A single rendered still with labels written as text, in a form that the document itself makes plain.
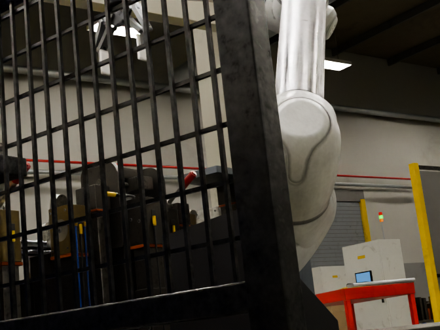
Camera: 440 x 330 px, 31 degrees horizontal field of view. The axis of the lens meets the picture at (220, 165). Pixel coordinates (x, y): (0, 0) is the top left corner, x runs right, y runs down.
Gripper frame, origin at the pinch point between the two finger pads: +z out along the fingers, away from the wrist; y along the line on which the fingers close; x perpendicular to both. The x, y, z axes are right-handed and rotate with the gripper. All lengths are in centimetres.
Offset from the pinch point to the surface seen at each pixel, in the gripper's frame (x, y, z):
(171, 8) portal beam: -317, 233, -190
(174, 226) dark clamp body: -14.2, -0.2, 43.3
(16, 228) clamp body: 34, 5, 45
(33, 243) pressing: 22, 15, 47
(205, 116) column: -632, 445, -208
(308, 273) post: -61, -12, 57
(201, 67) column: -632, 444, -273
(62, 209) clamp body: 20.9, 4.4, 40.0
